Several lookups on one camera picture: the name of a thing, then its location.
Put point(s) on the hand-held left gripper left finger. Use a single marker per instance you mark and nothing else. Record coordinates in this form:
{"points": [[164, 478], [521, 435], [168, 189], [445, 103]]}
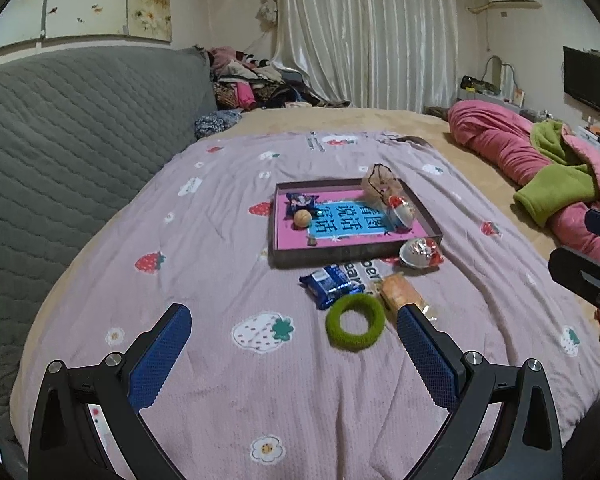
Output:
{"points": [[160, 355]]}

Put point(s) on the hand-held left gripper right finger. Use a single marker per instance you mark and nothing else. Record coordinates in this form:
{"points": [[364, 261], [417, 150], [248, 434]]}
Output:
{"points": [[427, 355]]}

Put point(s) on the clear biscuit packet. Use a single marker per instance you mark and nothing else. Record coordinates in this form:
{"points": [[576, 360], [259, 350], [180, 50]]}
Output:
{"points": [[400, 290]]}

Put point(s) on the clear red toy egg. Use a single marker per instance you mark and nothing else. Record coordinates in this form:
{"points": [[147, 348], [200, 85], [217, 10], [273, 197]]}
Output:
{"points": [[420, 255]]}

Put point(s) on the blue snack packet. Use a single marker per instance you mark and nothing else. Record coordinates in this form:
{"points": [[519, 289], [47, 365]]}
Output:
{"points": [[330, 285]]}

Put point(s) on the shallow grey cardboard box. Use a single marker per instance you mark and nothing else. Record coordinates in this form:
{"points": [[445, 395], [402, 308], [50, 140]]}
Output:
{"points": [[330, 257]]}

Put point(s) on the beige mesh scrunchie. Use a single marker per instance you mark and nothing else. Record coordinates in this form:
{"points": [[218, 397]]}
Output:
{"points": [[380, 185]]}

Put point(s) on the walnut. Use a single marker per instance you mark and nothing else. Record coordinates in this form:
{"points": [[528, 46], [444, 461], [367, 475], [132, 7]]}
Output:
{"points": [[302, 218]]}

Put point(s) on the purple cookie packet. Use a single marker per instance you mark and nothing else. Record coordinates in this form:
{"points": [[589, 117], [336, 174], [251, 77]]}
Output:
{"points": [[300, 202]]}

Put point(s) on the green fleece blanket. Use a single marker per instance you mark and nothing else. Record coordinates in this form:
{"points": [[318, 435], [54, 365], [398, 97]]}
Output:
{"points": [[555, 190]]}

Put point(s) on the pink strawberry printed blanket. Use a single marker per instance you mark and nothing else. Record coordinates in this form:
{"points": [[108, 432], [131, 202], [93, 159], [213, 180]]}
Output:
{"points": [[230, 385]]}

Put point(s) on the pink quilt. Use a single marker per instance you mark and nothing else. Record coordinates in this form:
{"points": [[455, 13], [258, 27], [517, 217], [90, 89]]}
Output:
{"points": [[490, 135]]}

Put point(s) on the pink blue picture book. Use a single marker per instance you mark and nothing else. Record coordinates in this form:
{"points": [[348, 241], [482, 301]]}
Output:
{"points": [[350, 225]]}

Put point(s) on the grey side desk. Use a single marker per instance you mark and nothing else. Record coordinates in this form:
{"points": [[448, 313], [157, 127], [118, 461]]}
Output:
{"points": [[500, 102]]}

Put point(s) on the white arched stand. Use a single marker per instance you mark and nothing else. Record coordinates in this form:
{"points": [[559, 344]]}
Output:
{"points": [[486, 72]]}

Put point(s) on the dark green bag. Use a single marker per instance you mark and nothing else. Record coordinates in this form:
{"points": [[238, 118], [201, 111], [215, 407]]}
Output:
{"points": [[472, 84]]}

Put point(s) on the grey quilted headboard cover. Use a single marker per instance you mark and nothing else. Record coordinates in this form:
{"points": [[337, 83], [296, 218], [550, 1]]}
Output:
{"points": [[55, 160]]}

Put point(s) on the blue patterned cloth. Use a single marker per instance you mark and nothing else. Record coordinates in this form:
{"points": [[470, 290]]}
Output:
{"points": [[217, 122]]}

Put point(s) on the white curtain panel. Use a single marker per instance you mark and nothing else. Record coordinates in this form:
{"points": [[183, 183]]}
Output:
{"points": [[320, 30], [410, 35]]}

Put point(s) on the pile of clothes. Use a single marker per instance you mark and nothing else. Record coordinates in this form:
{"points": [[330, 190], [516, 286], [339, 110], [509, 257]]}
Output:
{"points": [[260, 82]]}

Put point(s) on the white curtain tieback ornament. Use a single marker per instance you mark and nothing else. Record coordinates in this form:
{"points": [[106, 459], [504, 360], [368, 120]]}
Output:
{"points": [[267, 11]]}

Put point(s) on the black wall television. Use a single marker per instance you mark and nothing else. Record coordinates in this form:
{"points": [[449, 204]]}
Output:
{"points": [[592, 80]]}

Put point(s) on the floral wall mural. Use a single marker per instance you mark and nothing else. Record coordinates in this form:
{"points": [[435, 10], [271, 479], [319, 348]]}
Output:
{"points": [[90, 0]]}

